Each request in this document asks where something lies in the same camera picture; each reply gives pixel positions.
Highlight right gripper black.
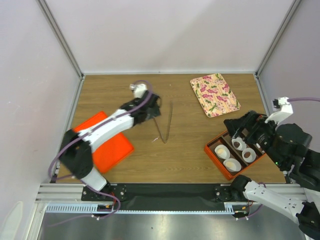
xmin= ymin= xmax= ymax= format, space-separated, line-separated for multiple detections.
xmin=221 ymin=108 xmax=286 ymax=167

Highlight dark round chocolate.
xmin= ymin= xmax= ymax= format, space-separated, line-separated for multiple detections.
xmin=233 ymin=141 xmax=241 ymax=148

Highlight tan round chocolate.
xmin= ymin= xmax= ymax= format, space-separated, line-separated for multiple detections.
xmin=217 ymin=148 xmax=225 ymax=154

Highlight brown oval chocolate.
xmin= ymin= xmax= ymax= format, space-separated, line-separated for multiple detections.
xmin=243 ymin=152 xmax=251 ymax=158

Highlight metal tongs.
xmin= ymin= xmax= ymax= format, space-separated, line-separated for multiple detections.
xmin=153 ymin=100 xmax=174 ymax=145

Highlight cream oval chocolate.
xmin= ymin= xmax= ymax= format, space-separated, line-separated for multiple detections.
xmin=225 ymin=161 xmax=236 ymax=168

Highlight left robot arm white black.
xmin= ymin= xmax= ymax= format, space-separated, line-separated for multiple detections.
xmin=57 ymin=90 xmax=161 ymax=200

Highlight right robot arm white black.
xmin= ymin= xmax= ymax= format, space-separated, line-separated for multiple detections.
xmin=223 ymin=110 xmax=320 ymax=240

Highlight white paper cup middle left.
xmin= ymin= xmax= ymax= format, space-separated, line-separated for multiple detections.
xmin=231 ymin=137 xmax=247 ymax=151

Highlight white paper cup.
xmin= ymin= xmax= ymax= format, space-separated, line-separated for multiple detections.
xmin=214 ymin=144 xmax=231 ymax=160
xmin=223 ymin=158 xmax=242 ymax=172
xmin=242 ymin=147 xmax=257 ymax=163
xmin=231 ymin=137 xmax=247 ymax=151

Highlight white paper cup near left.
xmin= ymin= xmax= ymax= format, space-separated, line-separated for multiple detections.
xmin=214 ymin=144 xmax=231 ymax=160

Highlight orange compartment box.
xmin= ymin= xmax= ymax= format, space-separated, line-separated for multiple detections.
xmin=204 ymin=130 xmax=265 ymax=181

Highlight white paper cup middle right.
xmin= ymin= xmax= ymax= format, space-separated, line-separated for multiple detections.
xmin=242 ymin=147 xmax=257 ymax=163

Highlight floral tray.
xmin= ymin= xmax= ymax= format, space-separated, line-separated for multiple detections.
xmin=190 ymin=73 xmax=241 ymax=118

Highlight white paper cup near right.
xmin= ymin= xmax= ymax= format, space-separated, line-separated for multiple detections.
xmin=223 ymin=158 xmax=242 ymax=172

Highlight orange box lid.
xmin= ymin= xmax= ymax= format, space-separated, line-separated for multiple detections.
xmin=73 ymin=111 xmax=135 ymax=174

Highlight white round object corner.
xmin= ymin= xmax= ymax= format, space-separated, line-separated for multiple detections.
xmin=0 ymin=201 xmax=24 ymax=240

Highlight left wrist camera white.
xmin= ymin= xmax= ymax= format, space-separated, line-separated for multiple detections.
xmin=129 ymin=83 xmax=148 ymax=99

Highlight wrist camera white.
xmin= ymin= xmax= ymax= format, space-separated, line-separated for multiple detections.
xmin=264 ymin=96 xmax=294 ymax=125
xmin=129 ymin=83 xmax=148 ymax=99

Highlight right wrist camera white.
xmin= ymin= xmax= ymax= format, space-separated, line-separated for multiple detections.
xmin=264 ymin=96 xmax=294 ymax=125

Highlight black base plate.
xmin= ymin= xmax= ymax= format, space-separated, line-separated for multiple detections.
xmin=81 ymin=183 xmax=251 ymax=211

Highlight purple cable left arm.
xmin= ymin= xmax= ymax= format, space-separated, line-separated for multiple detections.
xmin=47 ymin=79 xmax=155 ymax=227

